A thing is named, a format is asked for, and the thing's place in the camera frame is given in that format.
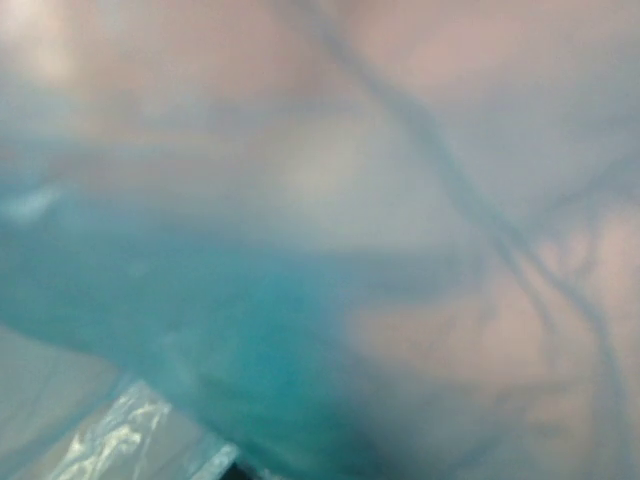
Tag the blue plastic trash bag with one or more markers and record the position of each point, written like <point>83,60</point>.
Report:
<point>357,239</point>

